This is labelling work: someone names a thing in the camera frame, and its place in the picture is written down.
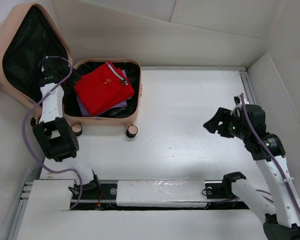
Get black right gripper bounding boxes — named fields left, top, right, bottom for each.
left=202, top=106, right=250, bottom=141

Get purple shorts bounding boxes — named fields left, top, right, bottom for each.
left=76, top=69, right=129, bottom=118

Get red shorts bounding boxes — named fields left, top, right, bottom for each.
left=73, top=61, right=136, bottom=117

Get pink hard-shell suitcase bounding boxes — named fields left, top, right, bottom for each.
left=0, top=2, right=142, bottom=138

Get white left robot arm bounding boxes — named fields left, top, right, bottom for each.
left=31, top=56, right=102, bottom=199

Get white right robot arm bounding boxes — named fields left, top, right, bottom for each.
left=203, top=104, right=300, bottom=240

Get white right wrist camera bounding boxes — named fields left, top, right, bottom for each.
left=230, top=96, right=242, bottom=117

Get black base rail with white cover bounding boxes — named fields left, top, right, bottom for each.
left=68, top=179, right=248, bottom=211

